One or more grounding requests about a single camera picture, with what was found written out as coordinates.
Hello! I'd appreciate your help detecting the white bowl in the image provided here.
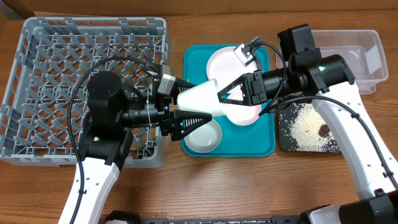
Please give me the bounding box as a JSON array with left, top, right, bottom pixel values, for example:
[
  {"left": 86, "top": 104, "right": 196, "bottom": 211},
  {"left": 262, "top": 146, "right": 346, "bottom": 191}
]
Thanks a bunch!
[{"left": 225, "top": 104, "right": 261, "bottom": 126}]

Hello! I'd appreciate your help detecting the black tray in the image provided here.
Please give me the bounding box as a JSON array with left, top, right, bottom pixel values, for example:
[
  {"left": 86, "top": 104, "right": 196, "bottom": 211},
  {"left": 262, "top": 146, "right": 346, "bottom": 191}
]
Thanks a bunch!
[{"left": 276, "top": 95, "right": 343, "bottom": 154}]

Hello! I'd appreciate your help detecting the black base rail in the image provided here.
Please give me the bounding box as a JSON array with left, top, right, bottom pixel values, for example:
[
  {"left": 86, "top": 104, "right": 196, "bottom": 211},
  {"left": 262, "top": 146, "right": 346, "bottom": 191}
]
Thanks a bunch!
[{"left": 102, "top": 211, "right": 312, "bottom": 224}]

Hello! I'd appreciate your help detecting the grey metal bowl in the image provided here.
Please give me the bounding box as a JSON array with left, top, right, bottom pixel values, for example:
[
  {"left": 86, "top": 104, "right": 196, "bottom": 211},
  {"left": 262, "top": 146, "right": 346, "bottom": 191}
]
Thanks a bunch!
[{"left": 184, "top": 119, "right": 222, "bottom": 153}]

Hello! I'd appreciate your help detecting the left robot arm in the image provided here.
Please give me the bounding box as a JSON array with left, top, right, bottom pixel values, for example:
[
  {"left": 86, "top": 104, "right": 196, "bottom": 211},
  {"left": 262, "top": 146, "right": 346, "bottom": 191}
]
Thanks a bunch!
[{"left": 59, "top": 71, "right": 212, "bottom": 223}]

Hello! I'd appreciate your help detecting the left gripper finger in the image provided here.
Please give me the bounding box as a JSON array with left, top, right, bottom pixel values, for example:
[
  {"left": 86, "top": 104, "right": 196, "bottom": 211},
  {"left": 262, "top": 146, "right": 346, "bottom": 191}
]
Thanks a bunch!
[
  {"left": 170, "top": 110, "right": 213, "bottom": 141},
  {"left": 174, "top": 78, "right": 196, "bottom": 95}
]

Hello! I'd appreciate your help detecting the clear plastic bin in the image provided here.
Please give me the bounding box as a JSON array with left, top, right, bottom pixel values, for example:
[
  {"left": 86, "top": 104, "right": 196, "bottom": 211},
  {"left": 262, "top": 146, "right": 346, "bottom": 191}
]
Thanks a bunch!
[{"left": 275, "top": 29, "right": 389, "bottom": 95}]

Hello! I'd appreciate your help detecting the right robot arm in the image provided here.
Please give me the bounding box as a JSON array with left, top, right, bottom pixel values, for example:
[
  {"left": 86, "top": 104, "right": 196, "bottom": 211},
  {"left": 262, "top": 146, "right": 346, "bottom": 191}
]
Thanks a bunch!
[{"left": 218, "top": 24, "right": 397, "bottom": 223}]

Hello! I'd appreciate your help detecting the teal plastic tray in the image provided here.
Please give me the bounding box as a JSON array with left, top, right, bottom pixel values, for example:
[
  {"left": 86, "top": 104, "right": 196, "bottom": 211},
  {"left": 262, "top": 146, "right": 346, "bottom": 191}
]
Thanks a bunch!
[{"left": 181, "top": 45, "right": 276, "bottom": 157}]

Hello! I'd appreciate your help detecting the brown food scrap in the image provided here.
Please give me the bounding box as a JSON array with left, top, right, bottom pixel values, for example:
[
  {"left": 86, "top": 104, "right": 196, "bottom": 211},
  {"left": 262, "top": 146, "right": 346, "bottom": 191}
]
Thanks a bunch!
[{"left": 318, "top": 124, "right": 330, "bottom": 138}]

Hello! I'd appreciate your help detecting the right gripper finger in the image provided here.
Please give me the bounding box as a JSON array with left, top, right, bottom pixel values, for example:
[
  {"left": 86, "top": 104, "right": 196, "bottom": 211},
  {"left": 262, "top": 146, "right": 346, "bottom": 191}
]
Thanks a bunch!
[
  {"left": 218, "top": 73, "right": 248, "bottom": 96},
  {"left": 218, "top": 92, "right": 249, "bottom": 106}
]

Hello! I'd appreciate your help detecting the pile of white rice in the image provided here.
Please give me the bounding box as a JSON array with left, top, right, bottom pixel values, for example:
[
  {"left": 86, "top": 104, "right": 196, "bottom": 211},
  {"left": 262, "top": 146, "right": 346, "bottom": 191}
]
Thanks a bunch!
[{"left": 279, "top": 102, "right": 341, "bottom": 153}]

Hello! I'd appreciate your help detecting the white paper cup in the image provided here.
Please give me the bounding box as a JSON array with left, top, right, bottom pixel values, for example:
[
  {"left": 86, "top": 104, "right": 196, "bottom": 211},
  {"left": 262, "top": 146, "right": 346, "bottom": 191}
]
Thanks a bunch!
[{"left": 177, "top": 79, "right": 226, "bottom": 117}]

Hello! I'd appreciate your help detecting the large white plate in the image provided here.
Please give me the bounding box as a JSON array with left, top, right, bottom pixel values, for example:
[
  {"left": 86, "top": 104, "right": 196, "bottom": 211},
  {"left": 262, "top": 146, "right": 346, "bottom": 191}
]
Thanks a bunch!
[{"left": 206, "top": 46, "right": 258, "bottom": 90}]

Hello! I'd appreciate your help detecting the grey plastic dish rack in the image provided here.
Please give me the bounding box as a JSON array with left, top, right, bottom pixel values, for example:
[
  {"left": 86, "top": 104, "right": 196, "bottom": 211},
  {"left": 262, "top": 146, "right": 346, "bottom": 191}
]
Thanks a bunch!
[{"left": 1, "top": 17, "right": 170, "bottom": 166}]

